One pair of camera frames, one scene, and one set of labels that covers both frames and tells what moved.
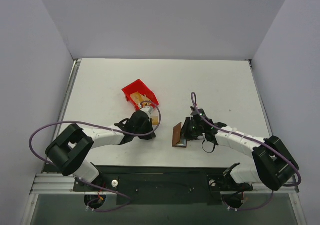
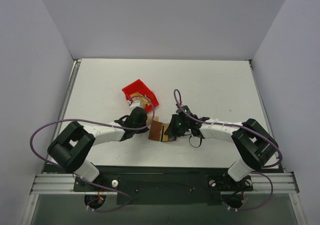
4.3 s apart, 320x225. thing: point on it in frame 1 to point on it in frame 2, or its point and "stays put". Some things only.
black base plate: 162,185 stays put
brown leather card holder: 178,141 to 156,131
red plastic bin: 138,86 stays put
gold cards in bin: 139,98 stays put
